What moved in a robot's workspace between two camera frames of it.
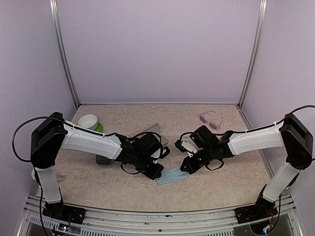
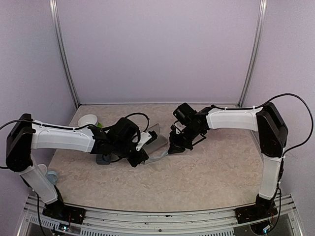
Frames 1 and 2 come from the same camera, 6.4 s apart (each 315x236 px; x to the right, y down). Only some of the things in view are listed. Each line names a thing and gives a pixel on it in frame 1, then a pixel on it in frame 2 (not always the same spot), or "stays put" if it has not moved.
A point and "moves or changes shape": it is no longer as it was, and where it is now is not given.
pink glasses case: (155, 128) stays put
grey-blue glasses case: (102, 160) stays put
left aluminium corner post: (54, 9) stays put
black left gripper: (156, 173) -> (142, 156)
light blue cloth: (172, 175) moves or changes shape
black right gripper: (192, 168) -> (175, 146)
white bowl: (88, 121) stays put
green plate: (99, 128) stays put
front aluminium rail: (282, 220) stays put
